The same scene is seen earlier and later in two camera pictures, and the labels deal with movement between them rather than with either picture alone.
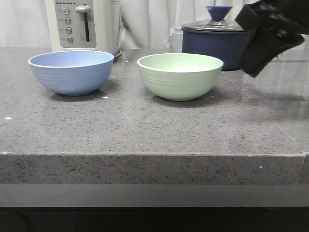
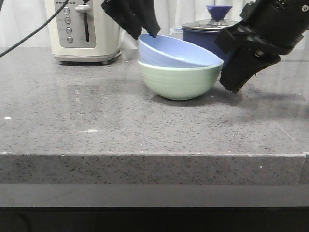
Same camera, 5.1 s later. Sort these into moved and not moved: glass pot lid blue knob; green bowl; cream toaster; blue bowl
Moved: blue bowl
Not moved: cream toaster; green bowl; glass pot lid blue knob
